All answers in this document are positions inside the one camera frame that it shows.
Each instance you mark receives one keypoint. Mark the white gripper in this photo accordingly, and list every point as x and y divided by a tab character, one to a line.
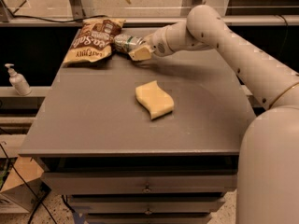
158	43

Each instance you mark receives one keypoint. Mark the green silver 7up can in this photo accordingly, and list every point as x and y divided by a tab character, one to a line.
125	43

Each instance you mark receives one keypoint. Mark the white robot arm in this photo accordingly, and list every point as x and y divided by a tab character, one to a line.
268	167

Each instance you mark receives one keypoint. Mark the brown chip bag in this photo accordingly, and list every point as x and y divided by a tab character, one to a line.
94	41

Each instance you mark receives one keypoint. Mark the yellow sponge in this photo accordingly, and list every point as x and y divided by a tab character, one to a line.
154	99

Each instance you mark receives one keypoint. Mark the grey drawer cabinet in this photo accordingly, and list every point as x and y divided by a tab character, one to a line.
99	147

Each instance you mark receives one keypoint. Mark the white pump bottle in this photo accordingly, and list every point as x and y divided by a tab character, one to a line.
18	81

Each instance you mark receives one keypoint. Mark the cardboard box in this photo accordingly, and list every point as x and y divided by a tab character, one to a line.
18	194

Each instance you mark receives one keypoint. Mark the grey metal bracket left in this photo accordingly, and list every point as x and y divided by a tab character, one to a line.
77	9

